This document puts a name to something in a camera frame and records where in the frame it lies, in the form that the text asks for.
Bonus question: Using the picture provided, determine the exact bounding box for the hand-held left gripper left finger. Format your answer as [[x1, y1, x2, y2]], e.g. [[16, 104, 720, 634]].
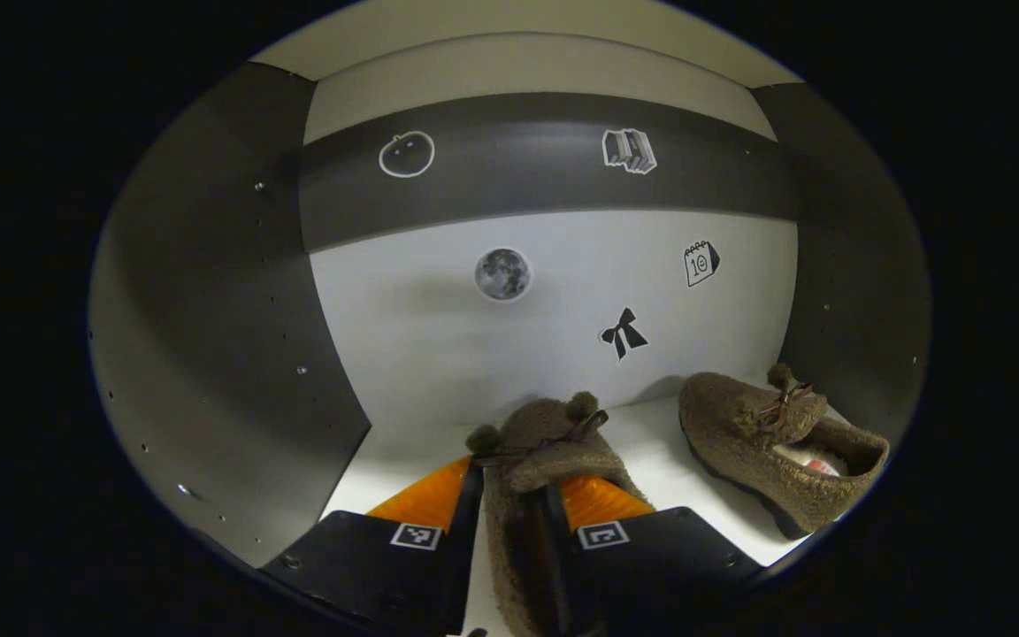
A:
[[262, 456, 486, 636]]

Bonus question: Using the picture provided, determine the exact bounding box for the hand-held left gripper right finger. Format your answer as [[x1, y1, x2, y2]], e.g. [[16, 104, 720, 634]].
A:
[[538, 473, 762, 636]]

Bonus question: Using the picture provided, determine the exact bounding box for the brown fuzzy shoe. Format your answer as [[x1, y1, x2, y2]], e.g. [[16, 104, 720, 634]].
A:
[[465, 392, 652, 637], [678, 363, 891, 541]]

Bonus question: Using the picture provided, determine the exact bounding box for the white shoe cabinet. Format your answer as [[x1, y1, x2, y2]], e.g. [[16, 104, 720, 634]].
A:
[[88, 0, 933, 637]]

